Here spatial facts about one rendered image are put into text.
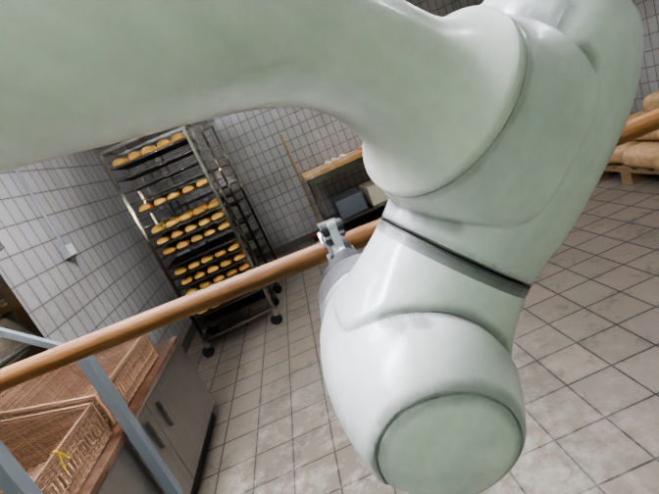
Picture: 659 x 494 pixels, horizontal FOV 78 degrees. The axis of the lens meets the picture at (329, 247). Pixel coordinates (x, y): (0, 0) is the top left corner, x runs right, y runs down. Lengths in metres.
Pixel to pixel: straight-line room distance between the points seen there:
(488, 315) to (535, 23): 0.15
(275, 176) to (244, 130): 0.70
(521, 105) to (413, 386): 0.13
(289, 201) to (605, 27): 5.39
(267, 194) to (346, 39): 5.41
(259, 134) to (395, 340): 5.37
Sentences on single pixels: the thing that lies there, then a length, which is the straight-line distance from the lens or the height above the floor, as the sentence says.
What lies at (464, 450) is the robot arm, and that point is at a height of 1.15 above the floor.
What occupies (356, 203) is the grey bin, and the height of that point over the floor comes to 0.35.
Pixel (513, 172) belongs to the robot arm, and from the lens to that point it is 0.21.
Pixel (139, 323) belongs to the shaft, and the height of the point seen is 1.16.
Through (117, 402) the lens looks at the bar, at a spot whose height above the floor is 0.71.
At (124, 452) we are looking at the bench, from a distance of 1.84.
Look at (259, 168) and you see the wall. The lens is 5.54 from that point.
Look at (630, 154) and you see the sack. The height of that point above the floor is 0.26.
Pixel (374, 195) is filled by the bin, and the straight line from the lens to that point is 4.99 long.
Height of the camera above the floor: 1.30
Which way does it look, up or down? 15 degrees down
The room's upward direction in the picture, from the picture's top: 24 degrees counter-clockwise
